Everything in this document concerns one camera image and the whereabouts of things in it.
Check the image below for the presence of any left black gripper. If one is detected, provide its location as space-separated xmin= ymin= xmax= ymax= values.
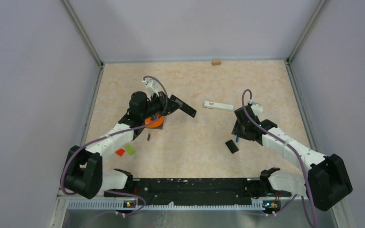
xmin=141 ymin=91 xmax=182 ymax=120

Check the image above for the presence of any black remote control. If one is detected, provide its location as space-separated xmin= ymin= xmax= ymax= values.
xmin=180 ymin=99 xmax=197 ymax=118

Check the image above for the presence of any black remote battery cover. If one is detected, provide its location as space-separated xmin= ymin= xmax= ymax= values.
xmin=225 ymin=140 xmax=239 ymax=154

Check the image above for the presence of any white remote control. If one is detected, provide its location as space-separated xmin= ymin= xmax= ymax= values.
xmin=203 ymin=101 xmax=234 ymax=112

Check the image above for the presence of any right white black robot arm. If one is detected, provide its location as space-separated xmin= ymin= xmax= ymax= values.
xmin=232 ymin=104 xmax=353 ymax=211

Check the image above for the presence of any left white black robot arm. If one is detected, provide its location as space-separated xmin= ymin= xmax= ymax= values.
xmin=60 ymin=91 xmax=191 ymax=199

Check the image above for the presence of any grey toy baseplate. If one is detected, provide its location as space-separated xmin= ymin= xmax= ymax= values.
xmin=148 ymin=115 xmax=167 ymax=130

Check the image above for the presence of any orange tape dispenser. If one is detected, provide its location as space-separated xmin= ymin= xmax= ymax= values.
xmin=144 ymin=114 xmax=165 ymax=128

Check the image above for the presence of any small wooden block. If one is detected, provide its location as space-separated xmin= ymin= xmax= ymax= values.
xmin=211 ymin=59 xmax=221 ymax=66

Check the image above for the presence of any green toy block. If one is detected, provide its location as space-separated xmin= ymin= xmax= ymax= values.
xmin=125 ymin=144 xmax=135 ymax=155

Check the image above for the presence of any red toy block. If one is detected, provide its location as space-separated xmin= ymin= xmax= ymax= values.
xmin=115 ymin=149 xmax=125 ymax=157

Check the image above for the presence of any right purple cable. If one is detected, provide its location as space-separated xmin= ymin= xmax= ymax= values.
xmin=241 ymin=89 xmax=318 ymax=228

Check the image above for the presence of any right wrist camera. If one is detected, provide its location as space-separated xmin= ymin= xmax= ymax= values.
xmin=248 ymin=99 xmax=263 ymax=116

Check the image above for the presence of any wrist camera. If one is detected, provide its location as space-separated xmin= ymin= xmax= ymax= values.
xmin=142 ymin=79 xmax=159 ymax=98
xmin=248 ymin=99 xmax=263 ymax=116

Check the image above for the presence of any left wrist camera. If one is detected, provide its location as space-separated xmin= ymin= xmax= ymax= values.
xmin=142 ymin=79 xmax=159 ymax=98

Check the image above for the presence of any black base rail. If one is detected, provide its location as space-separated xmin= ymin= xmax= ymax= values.
xmin=104 ymin=178 xmax=292 ymax=207

